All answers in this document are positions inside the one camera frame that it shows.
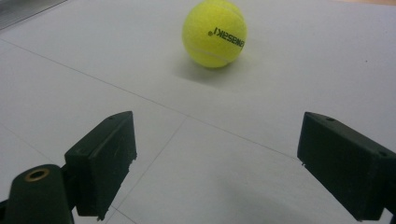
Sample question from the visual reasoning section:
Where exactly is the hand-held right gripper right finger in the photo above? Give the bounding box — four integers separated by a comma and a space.
296, 111, 396, 222

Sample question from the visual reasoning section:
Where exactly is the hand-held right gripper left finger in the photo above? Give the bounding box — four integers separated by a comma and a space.
64, 110, 138, 221

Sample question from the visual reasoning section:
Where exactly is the yellow tennis ball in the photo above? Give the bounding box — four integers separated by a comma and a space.
181, 0, 248, 69

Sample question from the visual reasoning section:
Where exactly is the wooden table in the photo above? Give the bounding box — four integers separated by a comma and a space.
334, 0, 396, 7

